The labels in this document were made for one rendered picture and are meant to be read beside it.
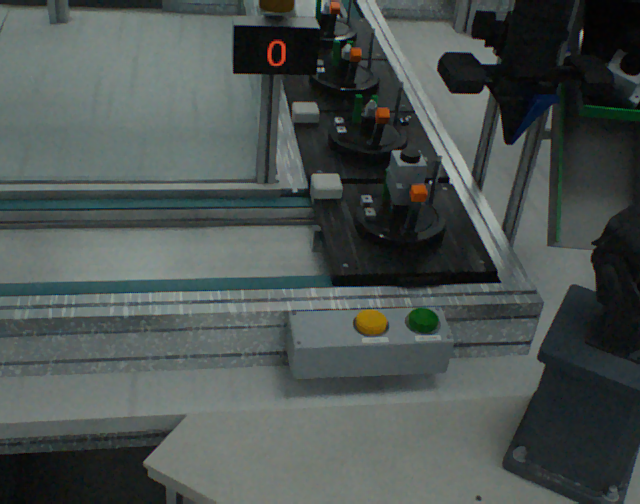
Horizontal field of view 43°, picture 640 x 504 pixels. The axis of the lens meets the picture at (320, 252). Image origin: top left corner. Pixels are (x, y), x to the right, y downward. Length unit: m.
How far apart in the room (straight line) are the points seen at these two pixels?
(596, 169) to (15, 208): 0.87
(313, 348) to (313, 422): 0.10
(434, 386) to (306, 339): 0.21
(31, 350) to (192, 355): 0.21
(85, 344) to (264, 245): 0.33
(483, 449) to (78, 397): 0.52
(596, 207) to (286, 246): 0.47
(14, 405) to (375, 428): 0.46
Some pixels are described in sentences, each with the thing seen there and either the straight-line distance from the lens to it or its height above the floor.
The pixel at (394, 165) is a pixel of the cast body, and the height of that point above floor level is 1.07.
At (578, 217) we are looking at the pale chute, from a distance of 1.27.
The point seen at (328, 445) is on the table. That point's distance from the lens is 1.06.
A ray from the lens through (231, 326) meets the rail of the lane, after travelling 1.10.
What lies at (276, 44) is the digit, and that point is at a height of 1.22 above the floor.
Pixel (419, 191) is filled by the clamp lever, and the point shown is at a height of 1.07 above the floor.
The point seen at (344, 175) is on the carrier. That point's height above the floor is 0.97.
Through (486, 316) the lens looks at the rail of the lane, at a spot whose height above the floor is 0.93.
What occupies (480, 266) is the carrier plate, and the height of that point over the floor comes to 0.97.
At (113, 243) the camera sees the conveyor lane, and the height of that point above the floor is 0.92.
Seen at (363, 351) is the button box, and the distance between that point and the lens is 1.06.
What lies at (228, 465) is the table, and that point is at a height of 0.86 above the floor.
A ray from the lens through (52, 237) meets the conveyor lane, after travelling 1.31.
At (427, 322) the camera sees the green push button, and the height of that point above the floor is 0.97.
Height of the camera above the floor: 1.66
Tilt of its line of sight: 36 degrees down
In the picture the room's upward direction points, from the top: 6 degrees clockwise
